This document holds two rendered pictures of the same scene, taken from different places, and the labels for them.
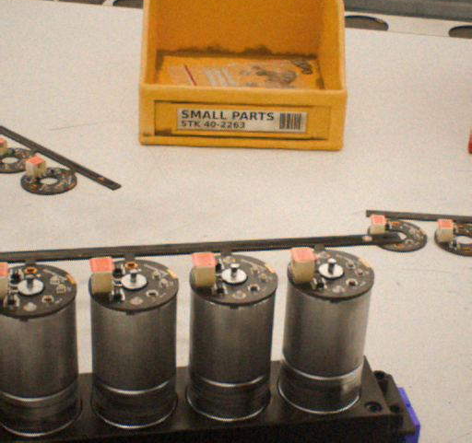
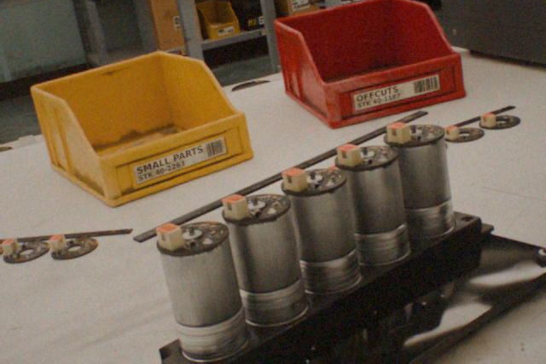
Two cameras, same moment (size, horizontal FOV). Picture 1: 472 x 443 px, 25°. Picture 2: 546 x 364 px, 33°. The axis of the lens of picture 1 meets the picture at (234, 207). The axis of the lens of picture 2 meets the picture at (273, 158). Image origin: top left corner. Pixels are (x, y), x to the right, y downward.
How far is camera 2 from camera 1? 0.19 m
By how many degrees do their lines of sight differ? 26
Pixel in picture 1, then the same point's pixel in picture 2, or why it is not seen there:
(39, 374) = (289, 263)
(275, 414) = (421, 245)
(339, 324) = (439, 159)
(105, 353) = (318, 234)
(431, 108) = (280, 120)
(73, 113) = (37, 214)
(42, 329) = (285, 224)
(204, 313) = (365, 182)
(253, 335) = (397, 186)
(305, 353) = (424, 192)
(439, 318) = not seen: hidden behind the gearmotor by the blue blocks
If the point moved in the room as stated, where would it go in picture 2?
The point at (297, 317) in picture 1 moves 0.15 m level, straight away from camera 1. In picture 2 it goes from (411, 168) to (262, 104)
